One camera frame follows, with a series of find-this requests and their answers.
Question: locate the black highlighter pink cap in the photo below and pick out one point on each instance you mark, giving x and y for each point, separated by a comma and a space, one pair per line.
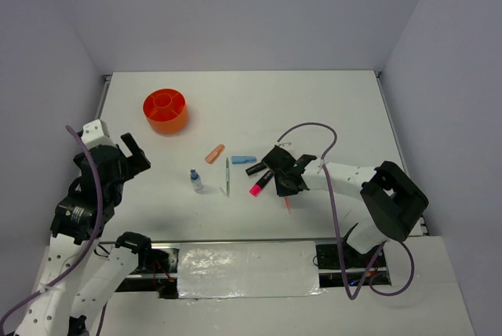
261, 183

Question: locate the blue translucent pen cap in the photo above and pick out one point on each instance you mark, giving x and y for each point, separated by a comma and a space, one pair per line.
243, 159

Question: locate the green clear pen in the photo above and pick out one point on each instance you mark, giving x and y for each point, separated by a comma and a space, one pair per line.
226, 189

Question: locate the orange slim pen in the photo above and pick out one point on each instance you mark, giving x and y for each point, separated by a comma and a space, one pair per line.
288, 206

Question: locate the orange translucent pen cap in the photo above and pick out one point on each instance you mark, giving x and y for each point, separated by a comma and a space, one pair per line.
214, 154

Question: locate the black highlighter orange cap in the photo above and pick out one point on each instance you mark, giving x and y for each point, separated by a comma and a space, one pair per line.
256, 168

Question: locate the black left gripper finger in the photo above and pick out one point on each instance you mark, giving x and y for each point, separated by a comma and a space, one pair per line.
130, 143
138, 163

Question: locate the reflective silver front panel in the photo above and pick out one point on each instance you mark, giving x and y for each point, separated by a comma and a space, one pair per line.
247, 270

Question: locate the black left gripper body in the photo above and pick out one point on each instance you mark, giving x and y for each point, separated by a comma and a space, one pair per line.
125, 170

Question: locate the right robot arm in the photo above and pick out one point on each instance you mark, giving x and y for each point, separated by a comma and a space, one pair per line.
365, 205

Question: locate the orange round divided container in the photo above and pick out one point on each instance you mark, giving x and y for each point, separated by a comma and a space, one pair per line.
166, 111

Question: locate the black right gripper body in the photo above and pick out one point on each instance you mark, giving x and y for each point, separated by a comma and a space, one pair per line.
283, 188

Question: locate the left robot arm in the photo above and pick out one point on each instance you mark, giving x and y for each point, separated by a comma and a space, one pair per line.
63, 303

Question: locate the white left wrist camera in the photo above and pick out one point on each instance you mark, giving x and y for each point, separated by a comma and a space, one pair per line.
96, 133

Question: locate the small blue-capped glue bottle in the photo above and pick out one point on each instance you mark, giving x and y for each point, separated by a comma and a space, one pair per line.
196, 180

